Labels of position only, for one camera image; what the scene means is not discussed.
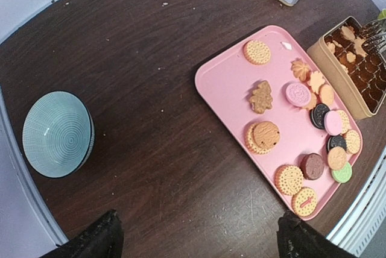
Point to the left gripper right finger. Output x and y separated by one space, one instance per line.
295 238

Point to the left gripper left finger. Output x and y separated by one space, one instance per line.
103 238

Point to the pink sandwich cookie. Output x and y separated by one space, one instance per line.
298 94
333 123

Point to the metal serving tongs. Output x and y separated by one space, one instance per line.
373 34

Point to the yellow cookie with pink sword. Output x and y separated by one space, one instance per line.
304 202

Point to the yellow dotted cookie left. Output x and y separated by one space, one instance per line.
289 179

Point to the yellow dotted cookie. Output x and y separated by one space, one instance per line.
289 179
345 121

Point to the brown chocolate cookie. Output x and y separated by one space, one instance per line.
312 166

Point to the green sandwich cookie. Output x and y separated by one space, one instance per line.
343 175

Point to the small round tan cookie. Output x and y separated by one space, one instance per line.
337 158

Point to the black sandwich cookie lower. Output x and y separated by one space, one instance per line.
336 141

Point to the black sandwich cookie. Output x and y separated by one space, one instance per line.
336 141
317 115

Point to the yellow cookie under chip cookie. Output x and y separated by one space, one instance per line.
250 142

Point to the chocolate chip cookie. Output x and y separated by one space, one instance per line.
266 135

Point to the yellow dotted cookie corner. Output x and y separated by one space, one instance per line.
353 141

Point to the pale blue ceramic bowl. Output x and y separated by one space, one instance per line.
58 134

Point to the black sandwich cookie upper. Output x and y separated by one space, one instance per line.
317 115

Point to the yellow dotted cookie middle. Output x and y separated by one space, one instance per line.
345 121

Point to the gingerbread brown leaf cookie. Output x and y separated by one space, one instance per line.
261 99

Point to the pink plastic tray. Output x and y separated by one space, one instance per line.
226 82

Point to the round tan cookie right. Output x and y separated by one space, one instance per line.
326 94

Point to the gold cookie tin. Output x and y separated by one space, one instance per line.
357 77

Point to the lone yellow sandwich cookie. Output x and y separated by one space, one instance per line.
257 52

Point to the green plastic bowl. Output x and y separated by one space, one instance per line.
382 14

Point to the front aluminium rail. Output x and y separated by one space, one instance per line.
360 223

